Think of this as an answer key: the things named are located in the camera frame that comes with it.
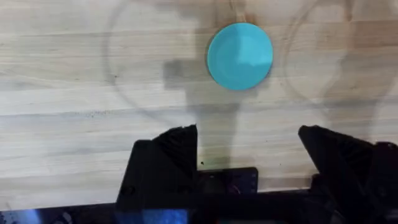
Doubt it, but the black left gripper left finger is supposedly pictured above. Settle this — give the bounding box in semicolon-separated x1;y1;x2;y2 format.
115;123;199;210

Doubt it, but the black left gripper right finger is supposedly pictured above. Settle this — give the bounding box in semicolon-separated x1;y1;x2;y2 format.
297;124;398;224

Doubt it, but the turquoise round plate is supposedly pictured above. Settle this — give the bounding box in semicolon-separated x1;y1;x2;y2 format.
206;22;274;91

